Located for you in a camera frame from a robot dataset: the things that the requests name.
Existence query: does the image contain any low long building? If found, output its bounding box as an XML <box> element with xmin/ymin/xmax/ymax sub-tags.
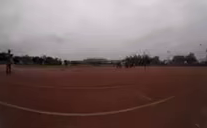
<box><xmin>70</xmin><ymin>58</ymin><xmax>122</xmax><ymax>66</ymax></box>

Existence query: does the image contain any group of people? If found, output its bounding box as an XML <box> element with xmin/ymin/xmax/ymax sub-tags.
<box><xmin>114</xmin><ymin>61</ymin><xmax>137</xmax><ymax>70</ymax></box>

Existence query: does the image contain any row of trees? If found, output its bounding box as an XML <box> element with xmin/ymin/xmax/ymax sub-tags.
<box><xmin>0</xmin><ymin>43</ymin><xmax>207</xmax><ymax>67</ymax></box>

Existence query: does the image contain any person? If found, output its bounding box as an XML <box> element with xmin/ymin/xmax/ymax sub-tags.
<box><xmin>5</xmin><ymin>49</ymin><xmax>13</xmax><ymax>75</ymax></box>

